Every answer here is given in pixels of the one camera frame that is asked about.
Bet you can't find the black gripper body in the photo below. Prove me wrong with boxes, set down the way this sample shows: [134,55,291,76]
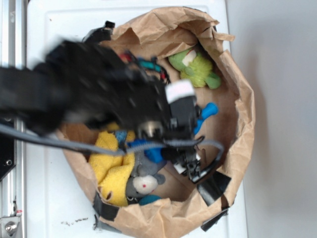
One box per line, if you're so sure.
[81,45,173,141]

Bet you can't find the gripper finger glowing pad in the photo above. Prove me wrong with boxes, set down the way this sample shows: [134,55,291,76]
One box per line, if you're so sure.
[171,146,206,183]
[165,79,196,131]

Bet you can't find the blue plastic bottle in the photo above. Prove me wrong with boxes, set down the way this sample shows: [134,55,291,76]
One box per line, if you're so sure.
[143,102,219,164]

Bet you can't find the green plush toy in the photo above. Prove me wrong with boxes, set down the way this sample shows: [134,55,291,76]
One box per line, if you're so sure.
[168,48,221,89]

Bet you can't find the black tape strip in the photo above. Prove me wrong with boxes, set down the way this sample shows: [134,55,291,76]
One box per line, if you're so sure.
[197,171,231,232]
[93,191,122,234]
[82,21,115,44]

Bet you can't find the blue textured roller toy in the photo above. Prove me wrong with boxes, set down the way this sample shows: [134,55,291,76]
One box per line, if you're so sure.
[114,130,127,149]

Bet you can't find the grey plush mouse toy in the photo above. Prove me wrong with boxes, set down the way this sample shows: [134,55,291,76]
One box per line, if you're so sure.
[125,152,167,205]

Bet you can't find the brown paper bag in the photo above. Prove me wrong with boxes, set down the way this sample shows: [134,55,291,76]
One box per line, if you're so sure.
[64,7,255,238]

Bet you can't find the yellow cloth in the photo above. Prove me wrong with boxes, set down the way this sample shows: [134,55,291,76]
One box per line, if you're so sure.
[88,130,135,206]

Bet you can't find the grey cable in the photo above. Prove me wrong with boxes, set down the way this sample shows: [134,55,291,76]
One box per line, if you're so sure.
[0,123,225,177]

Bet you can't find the aluminium frame rail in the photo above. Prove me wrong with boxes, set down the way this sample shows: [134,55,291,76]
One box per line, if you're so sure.
[0,0,27,238]

